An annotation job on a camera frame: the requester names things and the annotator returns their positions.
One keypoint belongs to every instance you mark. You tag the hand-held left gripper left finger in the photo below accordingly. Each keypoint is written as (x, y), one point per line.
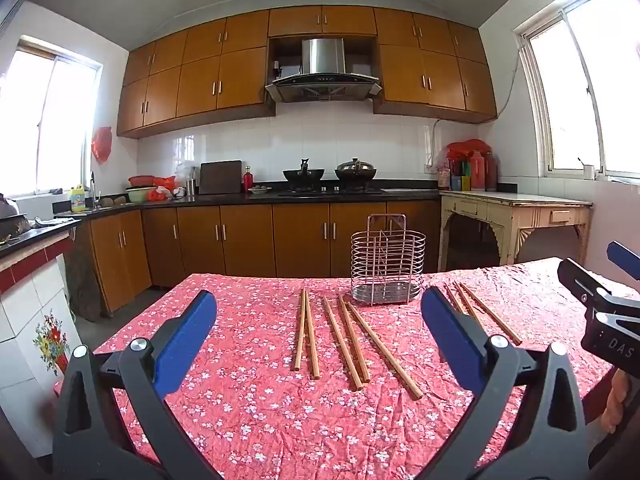
(187, 330)

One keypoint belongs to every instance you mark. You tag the black gas stove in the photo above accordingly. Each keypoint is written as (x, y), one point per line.
(330, 192)

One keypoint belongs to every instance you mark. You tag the small white plate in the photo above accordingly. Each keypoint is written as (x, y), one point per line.
(260, 190)

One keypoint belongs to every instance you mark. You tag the red floral tablecloth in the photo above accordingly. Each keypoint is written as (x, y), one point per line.
(280, 425)

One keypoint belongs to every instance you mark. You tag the wooden wall cabinets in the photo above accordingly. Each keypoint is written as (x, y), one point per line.
(200, 75)

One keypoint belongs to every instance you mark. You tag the wooden base cabinets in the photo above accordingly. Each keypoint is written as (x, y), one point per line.
(250, 240)

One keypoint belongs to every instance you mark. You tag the green and blue boxes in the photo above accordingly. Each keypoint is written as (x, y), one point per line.
(460, 180)

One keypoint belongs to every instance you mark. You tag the green basin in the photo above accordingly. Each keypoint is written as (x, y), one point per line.
(140, 195)

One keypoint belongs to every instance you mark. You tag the pink jar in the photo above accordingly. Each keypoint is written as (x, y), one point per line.
(443, 178)

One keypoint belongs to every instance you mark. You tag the black wok with lid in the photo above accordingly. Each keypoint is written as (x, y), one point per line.
(303, 175)

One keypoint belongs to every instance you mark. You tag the large sliding window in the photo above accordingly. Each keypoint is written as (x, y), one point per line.
(570, 85)

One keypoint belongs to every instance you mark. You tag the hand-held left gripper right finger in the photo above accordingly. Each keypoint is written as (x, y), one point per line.
(450, 330)

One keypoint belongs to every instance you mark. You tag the cream side table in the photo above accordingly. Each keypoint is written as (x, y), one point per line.
(520, 210)

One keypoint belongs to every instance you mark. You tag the tiled counter with flower decal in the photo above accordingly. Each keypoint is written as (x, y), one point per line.
(30, 320)

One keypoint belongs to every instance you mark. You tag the red basin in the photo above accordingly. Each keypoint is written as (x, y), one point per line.
(141, 180)

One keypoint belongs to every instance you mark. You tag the black kitchen countertop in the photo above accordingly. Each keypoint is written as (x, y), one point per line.
(210, 198)

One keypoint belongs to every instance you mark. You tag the person's right hand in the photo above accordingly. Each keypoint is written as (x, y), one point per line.
(617, 402)

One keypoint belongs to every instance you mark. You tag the dark pan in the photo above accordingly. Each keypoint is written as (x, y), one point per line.
(12, 226)

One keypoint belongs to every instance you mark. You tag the steel range hood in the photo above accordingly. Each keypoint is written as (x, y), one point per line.
(324, 70)

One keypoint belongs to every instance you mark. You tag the dark wooden cutting board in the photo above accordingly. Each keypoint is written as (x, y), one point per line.
(220, 178)

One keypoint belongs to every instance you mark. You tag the yellow detergent bottle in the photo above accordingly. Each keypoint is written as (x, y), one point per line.
(78, 200)

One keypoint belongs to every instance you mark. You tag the red bag on wall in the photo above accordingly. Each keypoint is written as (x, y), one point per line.
(101, 145)

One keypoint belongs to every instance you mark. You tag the dark red thermos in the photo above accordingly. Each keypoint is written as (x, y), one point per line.
(491, 172)

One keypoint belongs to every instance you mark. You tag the steel canister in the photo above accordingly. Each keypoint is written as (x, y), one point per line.
(191, 187)

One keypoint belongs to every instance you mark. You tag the small sliding window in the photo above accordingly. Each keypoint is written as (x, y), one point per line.
(50, 120)

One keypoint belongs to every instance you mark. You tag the chrome faucet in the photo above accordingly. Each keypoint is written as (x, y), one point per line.
(92, 187)

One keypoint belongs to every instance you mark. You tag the white cup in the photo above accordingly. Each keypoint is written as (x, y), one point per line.
(589, 172)

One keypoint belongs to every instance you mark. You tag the metal kettle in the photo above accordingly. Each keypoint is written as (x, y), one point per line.
(7, 206)

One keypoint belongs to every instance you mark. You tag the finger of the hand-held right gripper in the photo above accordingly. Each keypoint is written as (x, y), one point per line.
(580, 280)
(625, 260)

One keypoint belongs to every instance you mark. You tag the red and white plastic bag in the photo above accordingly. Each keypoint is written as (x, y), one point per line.
(161, 194)

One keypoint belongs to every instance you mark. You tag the wok with metal lid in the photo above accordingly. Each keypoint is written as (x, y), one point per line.
(355, 171)

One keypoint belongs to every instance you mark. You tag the red glass bottle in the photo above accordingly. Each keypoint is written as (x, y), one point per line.
(248, 180)

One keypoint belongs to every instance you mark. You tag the large red plastic bag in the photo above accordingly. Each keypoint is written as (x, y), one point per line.
(467, 147)

